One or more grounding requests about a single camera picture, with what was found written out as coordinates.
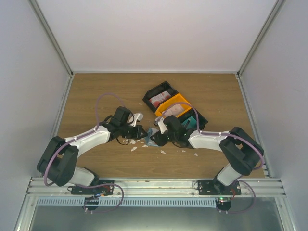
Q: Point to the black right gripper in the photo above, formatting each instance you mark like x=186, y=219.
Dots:
x=160, y=141

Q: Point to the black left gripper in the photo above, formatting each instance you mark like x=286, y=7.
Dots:
x=137, y=134

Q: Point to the teal leather card holder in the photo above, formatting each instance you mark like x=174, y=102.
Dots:
x=148, y=139

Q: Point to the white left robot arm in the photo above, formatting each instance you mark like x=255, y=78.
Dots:
x=58, y=163

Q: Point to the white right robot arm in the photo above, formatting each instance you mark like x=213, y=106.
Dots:
x=242, y=152

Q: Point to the teal card holder stack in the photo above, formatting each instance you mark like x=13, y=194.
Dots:
x=190, y=123

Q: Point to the pink white card stack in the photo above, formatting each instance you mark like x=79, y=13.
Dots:
x=174, y=110

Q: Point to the red white card stack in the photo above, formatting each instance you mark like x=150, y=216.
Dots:
x=156, y=100

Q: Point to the black storage bin with cards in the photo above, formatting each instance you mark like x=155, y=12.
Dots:
x=165, y=86

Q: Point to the black storage bin with holders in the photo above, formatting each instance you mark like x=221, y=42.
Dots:
x=202, y=121

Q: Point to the yellow storage bin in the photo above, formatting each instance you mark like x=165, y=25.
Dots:
x=176, y=99

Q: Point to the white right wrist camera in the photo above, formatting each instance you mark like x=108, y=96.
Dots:
x=159, y=121

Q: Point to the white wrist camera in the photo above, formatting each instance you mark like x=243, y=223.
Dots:
x=137, y=117
x=159, y=121

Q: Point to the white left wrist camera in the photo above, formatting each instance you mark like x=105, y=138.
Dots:
x=137, y=117

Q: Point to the aluminium mounting rail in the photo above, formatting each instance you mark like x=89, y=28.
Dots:
x=264, y=187

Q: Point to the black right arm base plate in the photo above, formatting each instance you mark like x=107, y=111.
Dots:
x=224, y=195

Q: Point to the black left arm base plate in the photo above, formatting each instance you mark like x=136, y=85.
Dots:
x=92, y=194

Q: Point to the grey slotted cable duct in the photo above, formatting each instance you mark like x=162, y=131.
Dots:
x=128, y=202

